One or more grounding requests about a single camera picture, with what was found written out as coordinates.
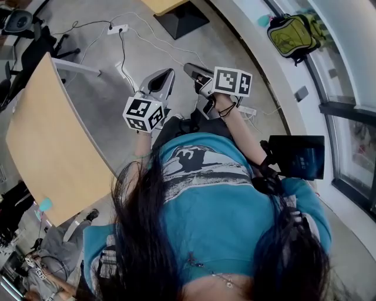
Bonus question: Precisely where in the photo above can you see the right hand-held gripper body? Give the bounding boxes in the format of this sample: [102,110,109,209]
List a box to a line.
[195,66,254,121]

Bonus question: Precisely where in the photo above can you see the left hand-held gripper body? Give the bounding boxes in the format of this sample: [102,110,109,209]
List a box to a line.
[122,88,174,133]

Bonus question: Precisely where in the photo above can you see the person's left forearm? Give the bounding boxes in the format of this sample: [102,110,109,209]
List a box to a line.
[133,129,155,159]

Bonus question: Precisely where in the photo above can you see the person's right forearm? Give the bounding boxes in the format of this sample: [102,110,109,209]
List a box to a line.
[217,95,267,165]

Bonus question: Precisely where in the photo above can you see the person's black trousers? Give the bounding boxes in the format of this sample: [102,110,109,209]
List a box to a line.
[152,110,233,148]

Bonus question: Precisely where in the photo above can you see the black table base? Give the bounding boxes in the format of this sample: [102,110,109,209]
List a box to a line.
[153,1,211,41]

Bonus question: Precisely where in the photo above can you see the white table leg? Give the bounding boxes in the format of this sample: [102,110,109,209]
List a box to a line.
[51,56,102,78]

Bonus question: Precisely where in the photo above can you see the small grey box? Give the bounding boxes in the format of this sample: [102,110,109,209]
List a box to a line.
[294,85,310,103]

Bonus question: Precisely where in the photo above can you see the green backpack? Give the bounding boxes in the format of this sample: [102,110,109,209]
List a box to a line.
[266,13,327,67]

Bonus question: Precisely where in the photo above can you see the black box with blue panel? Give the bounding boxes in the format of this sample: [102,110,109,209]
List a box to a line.
[268,135,325,181]

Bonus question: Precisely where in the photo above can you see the black office chair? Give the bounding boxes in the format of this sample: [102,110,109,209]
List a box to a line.
[0,22,82,113]

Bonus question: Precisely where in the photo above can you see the person's blue printed shirt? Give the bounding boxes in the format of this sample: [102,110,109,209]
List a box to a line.
[82,132,333,283]

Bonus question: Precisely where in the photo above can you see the teal table corner guard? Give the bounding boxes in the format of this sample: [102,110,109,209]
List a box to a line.
[39,197,55,213]

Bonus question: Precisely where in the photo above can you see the grey round-faced device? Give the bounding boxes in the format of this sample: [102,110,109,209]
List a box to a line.
[4,9,33,34]

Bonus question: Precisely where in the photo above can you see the black hair ties on wrist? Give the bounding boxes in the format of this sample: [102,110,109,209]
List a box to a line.
[217,101,238,118]

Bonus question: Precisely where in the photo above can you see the white power cable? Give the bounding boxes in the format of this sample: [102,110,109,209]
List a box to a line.
[80,27,110,65]
[127,11,207,69]

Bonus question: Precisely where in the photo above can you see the black window frame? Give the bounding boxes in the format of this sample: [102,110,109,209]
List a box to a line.
[318,101,376,216]

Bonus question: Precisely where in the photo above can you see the thin waist chain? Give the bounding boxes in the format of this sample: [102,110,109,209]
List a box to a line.
[210,271,245,291]

